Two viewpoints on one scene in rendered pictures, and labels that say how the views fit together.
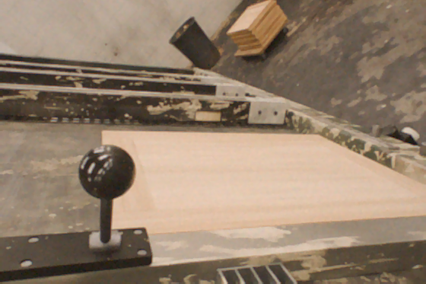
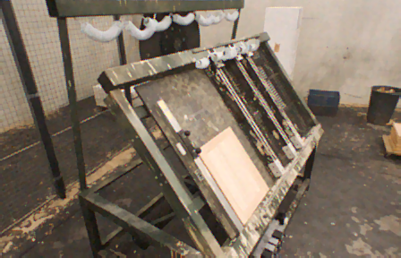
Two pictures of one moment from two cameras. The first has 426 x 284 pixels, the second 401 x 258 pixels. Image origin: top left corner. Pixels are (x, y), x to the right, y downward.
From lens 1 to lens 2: 1.34 m
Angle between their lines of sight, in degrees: 27
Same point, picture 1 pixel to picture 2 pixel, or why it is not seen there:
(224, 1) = not seen: outside the picture
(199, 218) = (208, 163)
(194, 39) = (383, 101)
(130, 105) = (247, 124)
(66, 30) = (340, 21)
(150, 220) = (203, 155)
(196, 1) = not seen: outside the picture
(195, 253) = (199, 165)
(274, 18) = not seen: outside the picture
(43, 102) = (233, 102)
